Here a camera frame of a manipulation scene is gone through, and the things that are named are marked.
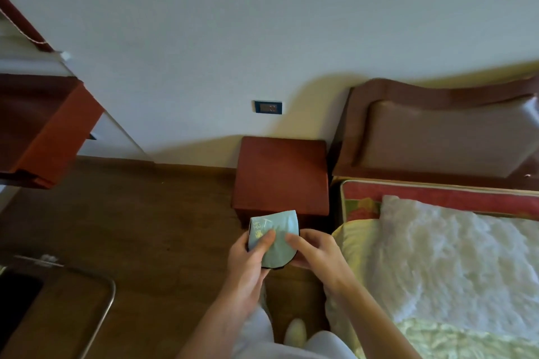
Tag black wall socket panel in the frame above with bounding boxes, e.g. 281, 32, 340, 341
253, 100, 284, 115

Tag person's right hand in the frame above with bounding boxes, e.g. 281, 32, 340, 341
286, 229, 359, 294

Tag light blue pouch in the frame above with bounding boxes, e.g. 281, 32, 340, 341
247, 210, 301, 270

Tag brown padded headboard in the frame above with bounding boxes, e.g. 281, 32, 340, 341
331, 75, 539, 192

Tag red-brown wooden nightstand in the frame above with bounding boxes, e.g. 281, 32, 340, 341
231, 136, 330, 231

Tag red patterned mattress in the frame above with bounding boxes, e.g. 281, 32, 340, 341
339, 179, 539, 223

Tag white trousers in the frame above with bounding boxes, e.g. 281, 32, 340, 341
232, 306, 359, 359

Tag white cabinet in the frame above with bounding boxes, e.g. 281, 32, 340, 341
0, 14, 153, 162

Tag thin white cord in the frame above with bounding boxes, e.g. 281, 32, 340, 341
0, 7, 52, 45

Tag white slipper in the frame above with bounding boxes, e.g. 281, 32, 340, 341
284, 318, 308, 348

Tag person's left hand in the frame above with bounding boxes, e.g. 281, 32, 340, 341
227, 229, 277, 307

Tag pale green floral blanket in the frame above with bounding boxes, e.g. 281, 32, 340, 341
396, 317, 539, 359

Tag pale yellow pillow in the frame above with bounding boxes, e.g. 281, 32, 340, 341
325, 219, 400, 356

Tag person's left forearm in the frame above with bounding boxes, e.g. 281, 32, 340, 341
177, 287, 267, 359

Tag white fluffy blanket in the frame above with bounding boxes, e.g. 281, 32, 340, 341
366, 195, 539, 343

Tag person's right forearm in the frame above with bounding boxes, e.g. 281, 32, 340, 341
331, 280, 422, 359

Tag black bag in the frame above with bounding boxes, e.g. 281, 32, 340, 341
0, 270, 45, 346

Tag red-brown wooden desk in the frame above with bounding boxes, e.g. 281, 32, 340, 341
0, 73, 105, 190

